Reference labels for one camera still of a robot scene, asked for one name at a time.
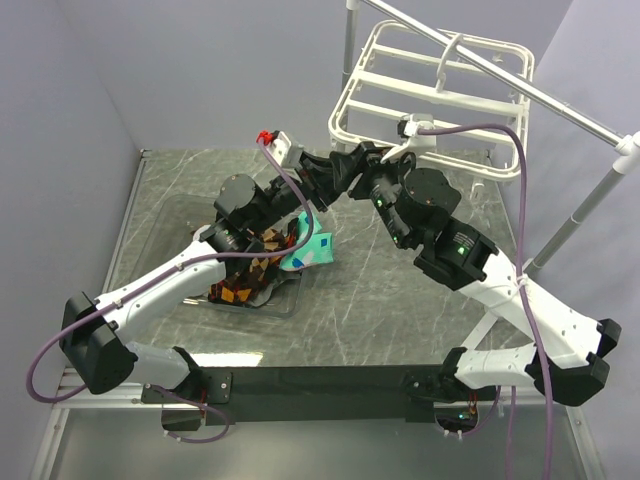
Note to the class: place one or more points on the red black argyle sock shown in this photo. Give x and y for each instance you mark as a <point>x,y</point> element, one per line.
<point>238,289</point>

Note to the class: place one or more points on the teal patterned sock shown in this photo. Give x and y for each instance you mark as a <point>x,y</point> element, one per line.
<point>317,251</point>
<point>306,227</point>

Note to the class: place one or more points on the brown argyle sock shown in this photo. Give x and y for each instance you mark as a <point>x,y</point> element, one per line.
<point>261,272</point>

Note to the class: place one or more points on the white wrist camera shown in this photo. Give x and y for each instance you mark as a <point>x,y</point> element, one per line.
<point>411,130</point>
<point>285,150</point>

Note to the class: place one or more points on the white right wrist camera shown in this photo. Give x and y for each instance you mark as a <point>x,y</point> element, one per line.
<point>411,130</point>

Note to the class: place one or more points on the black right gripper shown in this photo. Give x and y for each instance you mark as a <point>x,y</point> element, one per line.
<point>373,164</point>

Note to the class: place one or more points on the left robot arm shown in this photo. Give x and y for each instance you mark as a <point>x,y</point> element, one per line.
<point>252,223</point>

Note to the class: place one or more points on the silver drying rack stand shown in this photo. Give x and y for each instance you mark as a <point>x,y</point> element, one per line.
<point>577,203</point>

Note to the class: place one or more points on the grey sock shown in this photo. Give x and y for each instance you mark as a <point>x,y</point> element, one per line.
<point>266,293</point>

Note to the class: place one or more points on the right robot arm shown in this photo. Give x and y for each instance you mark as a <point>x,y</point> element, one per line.
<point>565,357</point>

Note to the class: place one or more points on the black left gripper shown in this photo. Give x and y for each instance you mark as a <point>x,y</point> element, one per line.
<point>315,179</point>

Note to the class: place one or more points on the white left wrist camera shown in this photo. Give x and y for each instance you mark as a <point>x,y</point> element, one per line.
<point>285,150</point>

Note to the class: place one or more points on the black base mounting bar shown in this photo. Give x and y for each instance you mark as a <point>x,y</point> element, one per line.
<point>265,394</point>

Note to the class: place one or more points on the white clip sock hanger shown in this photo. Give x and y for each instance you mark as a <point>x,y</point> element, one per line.
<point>400,75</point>

